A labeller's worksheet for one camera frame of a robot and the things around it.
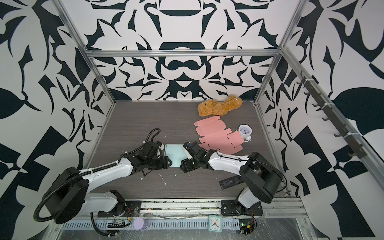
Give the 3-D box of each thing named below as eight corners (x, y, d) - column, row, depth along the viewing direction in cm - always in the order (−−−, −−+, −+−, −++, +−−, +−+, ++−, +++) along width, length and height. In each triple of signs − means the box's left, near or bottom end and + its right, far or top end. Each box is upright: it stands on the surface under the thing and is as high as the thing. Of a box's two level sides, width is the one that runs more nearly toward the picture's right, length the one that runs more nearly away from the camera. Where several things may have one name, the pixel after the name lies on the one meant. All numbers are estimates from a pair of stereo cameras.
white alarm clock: (240, 141, 99) (242, 139, 97) (237, 126, 107) (238, 124, 105) (253, 141, 99) (255, 139, 97) (249, 126, 107) (250, 124, 105)
